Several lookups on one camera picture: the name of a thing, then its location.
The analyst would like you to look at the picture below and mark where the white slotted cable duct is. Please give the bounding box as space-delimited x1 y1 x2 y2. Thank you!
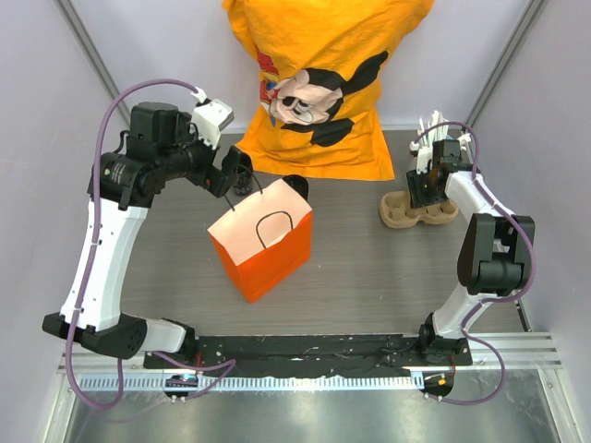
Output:
78 374 426 392

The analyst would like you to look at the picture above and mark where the black cup with lettering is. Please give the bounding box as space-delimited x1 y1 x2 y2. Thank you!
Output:
233 154 254 197

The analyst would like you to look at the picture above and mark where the aluminium frame rail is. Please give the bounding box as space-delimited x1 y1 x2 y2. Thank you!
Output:
54 0 120 99

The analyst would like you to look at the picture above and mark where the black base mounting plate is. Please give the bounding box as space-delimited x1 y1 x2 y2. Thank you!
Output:
142 332 475 377

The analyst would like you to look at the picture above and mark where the orange paper bag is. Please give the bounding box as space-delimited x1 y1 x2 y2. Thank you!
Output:
208 178 313 303

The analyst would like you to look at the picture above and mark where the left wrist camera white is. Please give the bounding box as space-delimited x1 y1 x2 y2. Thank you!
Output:
191 88 234 150

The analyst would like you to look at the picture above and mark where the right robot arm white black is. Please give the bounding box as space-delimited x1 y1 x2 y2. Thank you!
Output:
406 139 536 365

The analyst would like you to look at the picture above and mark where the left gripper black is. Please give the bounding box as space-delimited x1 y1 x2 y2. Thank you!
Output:
159 113 240 197

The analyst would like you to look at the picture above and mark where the pulp cup carrier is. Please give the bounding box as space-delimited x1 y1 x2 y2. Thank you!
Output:
379 191 459 229

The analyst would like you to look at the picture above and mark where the orange cartoon mouse cloth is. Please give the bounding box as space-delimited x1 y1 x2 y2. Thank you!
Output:
223 0 433 181

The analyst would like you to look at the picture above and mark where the black ribbed cup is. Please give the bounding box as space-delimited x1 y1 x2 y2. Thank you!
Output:
283 174 309 200

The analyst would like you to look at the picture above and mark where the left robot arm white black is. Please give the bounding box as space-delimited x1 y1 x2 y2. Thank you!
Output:
42 100 245 368

